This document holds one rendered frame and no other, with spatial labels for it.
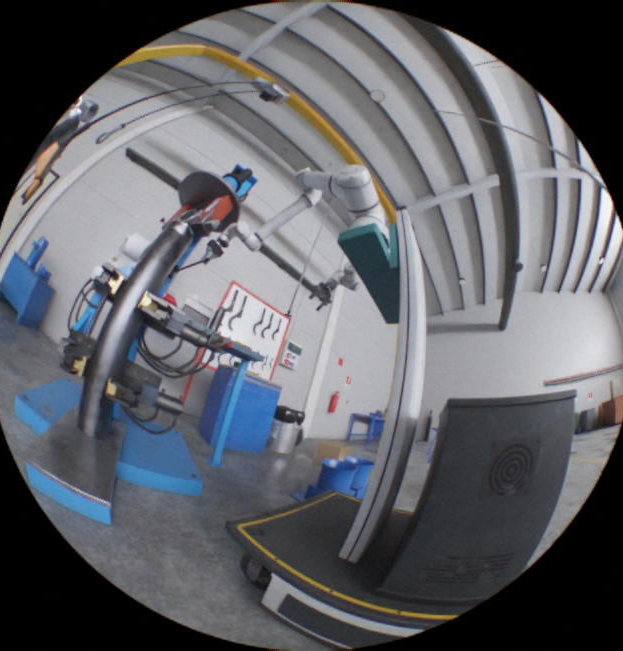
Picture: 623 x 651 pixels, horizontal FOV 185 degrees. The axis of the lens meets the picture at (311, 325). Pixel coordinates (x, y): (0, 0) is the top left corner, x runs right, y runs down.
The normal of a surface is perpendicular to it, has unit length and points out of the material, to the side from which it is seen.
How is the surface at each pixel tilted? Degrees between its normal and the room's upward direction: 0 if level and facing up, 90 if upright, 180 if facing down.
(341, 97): 173
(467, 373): 90
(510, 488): 90
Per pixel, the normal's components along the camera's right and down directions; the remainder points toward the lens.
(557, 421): -0.56, -0.47
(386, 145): -0.18, 0.86
